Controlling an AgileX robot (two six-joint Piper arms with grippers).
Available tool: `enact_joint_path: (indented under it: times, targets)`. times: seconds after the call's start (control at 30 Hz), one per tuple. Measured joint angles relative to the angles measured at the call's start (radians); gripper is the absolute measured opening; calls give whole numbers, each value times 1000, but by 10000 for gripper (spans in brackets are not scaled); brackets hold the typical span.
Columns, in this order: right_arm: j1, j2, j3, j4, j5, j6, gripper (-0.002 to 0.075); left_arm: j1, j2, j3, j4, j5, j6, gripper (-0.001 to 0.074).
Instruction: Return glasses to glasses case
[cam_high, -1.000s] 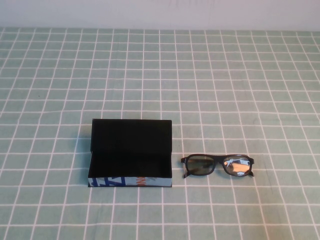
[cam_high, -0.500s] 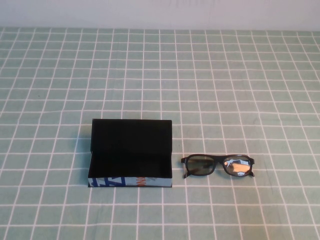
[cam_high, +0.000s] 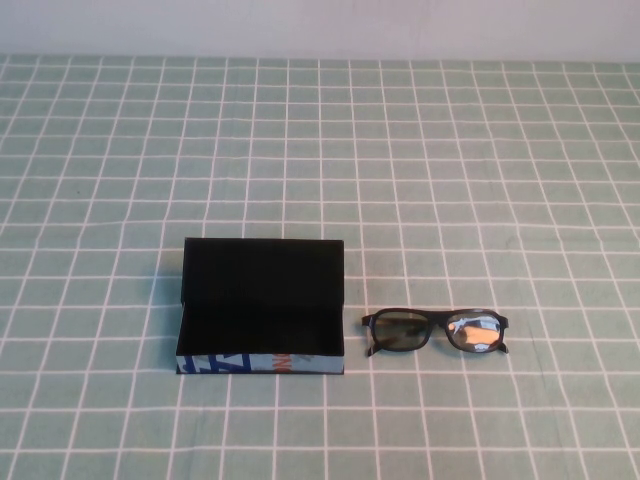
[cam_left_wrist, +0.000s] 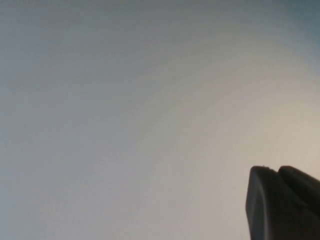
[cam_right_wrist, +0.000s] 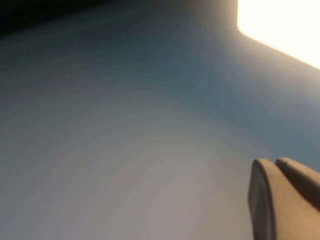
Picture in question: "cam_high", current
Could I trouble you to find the black glasses case blue print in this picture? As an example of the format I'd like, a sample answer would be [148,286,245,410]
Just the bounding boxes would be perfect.
[174,238,347,377]

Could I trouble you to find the black framed glasses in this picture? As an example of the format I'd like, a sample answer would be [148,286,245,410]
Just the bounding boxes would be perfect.
[360,308,512,359]

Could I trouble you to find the green white grid tablecloth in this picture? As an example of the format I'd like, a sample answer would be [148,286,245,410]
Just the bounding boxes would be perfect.
[0,53,640,480]

